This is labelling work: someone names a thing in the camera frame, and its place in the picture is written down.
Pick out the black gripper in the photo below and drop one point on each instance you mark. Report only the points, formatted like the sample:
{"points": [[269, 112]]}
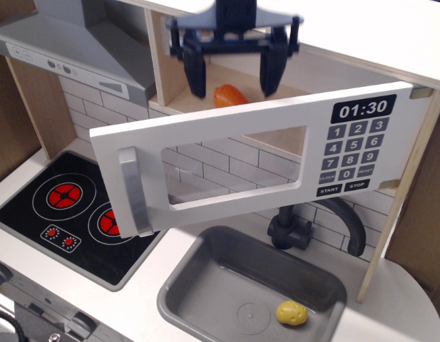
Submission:
{"points": [[234, 27]]}

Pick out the white toy microwave door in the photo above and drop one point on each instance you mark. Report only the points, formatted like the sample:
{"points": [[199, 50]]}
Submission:
{"points": [[177, 170]]}

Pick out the orange toy carrot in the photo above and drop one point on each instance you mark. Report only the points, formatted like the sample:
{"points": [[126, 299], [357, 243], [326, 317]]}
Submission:
{"points": [[228, 95]]}

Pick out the grey range hood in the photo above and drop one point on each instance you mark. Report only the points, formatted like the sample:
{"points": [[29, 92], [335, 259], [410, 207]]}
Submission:
{"points": [[76, 40]]}

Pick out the dark grey toy faucet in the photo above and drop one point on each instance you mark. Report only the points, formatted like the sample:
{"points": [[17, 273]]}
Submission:
{"points": [[287, 232]]}

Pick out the black toy stovetop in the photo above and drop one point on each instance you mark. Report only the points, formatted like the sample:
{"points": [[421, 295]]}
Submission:
{"points": [[65, 213]]}

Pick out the grey toy sink basin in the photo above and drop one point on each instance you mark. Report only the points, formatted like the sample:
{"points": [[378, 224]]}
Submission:
{"points": [[228, 286]]}

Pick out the yellow toy potato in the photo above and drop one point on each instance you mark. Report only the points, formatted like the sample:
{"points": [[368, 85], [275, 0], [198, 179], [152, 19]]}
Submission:
{"points": [[291, 313]]}

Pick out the grey oven control panel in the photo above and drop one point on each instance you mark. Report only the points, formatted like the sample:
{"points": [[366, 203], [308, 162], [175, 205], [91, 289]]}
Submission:
{"points": [[43, 312]]}

